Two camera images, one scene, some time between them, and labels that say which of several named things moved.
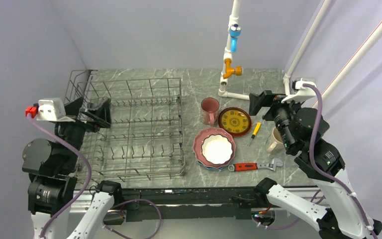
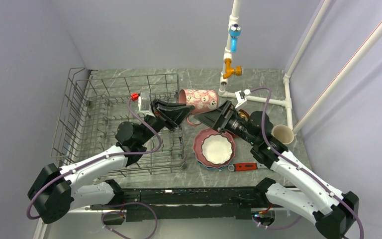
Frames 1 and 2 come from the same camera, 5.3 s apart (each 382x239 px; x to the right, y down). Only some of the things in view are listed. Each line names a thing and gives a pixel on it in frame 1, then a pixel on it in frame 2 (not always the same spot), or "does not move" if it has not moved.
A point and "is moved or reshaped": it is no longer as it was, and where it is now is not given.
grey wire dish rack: [146, 138] does not move
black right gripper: [267, 98] → [218, 118]
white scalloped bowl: [216, 149] does not move
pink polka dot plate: [200, 136] does not move
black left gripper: [103, 112] → [170, 115]
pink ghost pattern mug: [209, 108] is moved or reshaped
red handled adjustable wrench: [253, 166] does not move
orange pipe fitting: [237, 70] does not move
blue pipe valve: [235, 32] does not move
